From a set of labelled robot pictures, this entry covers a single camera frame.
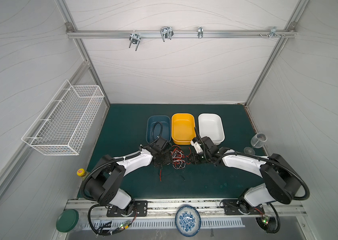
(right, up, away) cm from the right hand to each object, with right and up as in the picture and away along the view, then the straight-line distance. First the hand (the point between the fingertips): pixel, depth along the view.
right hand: (191, 155), depth 88 cm
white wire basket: (-62, +19, -19) cm, 68 cm away
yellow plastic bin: (-4, +15, +16) cm, 22 cm away
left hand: (-12, -2, +1) cm, 12 cm away
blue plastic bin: (-22, +16, +23) cm, 36 cm away
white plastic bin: (+17, +17, +18) cm, 30 cm away
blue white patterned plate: (-4, -27, -18) cm, 32 cm away
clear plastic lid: (+38, +1, +7) cm, 39 cm away
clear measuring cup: (+38, +10, -4) cm, 39 cm away
